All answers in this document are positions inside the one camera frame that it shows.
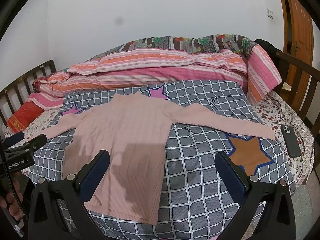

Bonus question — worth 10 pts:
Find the red pillow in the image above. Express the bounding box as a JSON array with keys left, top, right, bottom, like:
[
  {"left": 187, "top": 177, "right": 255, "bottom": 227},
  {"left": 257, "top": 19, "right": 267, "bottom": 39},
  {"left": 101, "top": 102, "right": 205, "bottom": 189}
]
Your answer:
[{"left": 7, "top": 102, "right": 44, "bottom": 133}]

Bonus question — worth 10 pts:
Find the wooden door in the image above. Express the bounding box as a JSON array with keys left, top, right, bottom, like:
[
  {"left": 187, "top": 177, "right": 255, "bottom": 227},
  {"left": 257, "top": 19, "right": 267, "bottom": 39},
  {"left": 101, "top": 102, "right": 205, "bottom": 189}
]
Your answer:
[{"left": 281, "top": 0, "right": 313, "bottom": 112}]

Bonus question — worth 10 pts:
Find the dark wooden footboard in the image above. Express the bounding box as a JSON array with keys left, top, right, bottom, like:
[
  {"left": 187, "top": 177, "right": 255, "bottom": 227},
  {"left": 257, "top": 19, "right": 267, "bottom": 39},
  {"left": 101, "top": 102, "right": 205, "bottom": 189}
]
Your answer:
[{"left": 254, "top": 38, "right": 320, "bottom": 136}]

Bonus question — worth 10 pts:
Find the leopard print blanket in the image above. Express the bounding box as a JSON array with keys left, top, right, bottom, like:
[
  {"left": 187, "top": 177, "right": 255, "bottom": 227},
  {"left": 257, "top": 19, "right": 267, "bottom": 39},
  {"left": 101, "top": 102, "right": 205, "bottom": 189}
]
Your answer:
[{"left": 267, "top": 91, "right": 315, "bottom": 187}]

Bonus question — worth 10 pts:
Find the person's left hand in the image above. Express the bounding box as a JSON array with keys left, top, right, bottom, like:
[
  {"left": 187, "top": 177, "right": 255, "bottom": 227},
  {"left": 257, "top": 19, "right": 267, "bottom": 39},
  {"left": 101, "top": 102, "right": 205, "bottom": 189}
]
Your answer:
[{"left": 1, "top": 173, "right": 23, "bottom": 220}]

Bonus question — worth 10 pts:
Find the white wall switch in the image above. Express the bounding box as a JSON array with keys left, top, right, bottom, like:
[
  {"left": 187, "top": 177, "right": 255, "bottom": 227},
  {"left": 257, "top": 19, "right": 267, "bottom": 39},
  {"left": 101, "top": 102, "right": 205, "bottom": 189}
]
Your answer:
[{"left": 267, "top": 9, "right": 273, "bottom": 19}]

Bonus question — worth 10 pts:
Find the pink striped quilt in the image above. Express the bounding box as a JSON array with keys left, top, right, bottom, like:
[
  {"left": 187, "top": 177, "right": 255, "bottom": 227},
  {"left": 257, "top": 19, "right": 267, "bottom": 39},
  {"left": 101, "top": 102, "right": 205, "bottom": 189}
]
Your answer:
[{"left": 26, "top": 45, "right": 282, "bottom": 110}]

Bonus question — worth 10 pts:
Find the floral bed sheet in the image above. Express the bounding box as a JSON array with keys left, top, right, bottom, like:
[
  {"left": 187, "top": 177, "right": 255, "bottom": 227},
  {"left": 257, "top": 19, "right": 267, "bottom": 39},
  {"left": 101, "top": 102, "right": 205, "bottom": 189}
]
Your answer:
[{"left": 4, "top": 89, "right": 311, "bottom": 185}]

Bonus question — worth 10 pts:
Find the black smartphone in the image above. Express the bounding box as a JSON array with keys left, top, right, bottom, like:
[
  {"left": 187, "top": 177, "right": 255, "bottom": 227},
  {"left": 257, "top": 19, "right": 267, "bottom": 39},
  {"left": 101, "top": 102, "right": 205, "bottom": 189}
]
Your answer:
[{"left": 280, "top": 125, "right": 301, "bottom": 158}]

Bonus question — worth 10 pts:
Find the grey checked star blanket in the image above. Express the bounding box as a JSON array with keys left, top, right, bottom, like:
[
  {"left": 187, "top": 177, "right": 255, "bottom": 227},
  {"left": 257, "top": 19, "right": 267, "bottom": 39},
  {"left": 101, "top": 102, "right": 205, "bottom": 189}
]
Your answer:
[{"left": 29, "top": 80, "right": 296, "bottom": 240}]

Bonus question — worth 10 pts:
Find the dark wooden headboard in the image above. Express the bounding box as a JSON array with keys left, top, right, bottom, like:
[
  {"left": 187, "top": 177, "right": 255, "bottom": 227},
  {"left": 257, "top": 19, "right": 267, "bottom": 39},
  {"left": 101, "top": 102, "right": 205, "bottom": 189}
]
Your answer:
[{"left": 1, "top": 60, "right": 56, "bottom": 126}]

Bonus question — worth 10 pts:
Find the pink knitted sweater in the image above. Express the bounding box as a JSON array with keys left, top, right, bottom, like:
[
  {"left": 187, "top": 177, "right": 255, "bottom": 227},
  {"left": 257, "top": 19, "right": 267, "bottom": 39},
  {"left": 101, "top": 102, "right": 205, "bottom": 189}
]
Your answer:
[{"left": 43, "top": 92, "right": 274, "bottom": 225}]

